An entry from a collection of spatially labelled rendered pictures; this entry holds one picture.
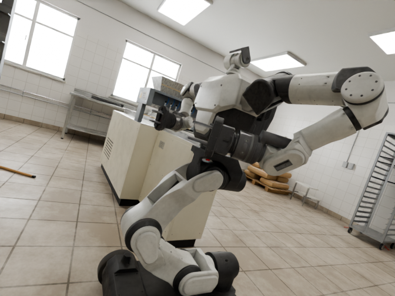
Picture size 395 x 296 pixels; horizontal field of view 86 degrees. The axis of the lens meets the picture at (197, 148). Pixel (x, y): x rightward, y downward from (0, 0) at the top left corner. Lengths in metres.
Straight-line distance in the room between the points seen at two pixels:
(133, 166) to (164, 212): 1.28
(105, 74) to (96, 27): 0.94
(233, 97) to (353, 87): 0.37
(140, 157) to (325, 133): 1.75
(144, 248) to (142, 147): 1.34
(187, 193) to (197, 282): 0.44
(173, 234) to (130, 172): 0.75
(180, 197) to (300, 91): 0.56
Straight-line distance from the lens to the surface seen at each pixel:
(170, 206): 0.89
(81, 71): 5.31
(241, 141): 0.60
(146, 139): 2.08
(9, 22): 1.03
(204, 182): 0.86
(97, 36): 5.42
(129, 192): 2.21
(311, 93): 0.68
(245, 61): 0.93
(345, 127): 0.62
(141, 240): 0.86
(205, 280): 1.14
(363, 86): 0.61
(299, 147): 0.61
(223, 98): 0.81
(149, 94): 2.04
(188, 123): 1.18
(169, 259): 1.03
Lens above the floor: 0.96
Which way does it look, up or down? 5 degrees down
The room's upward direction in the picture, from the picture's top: 17 degrees clockwise
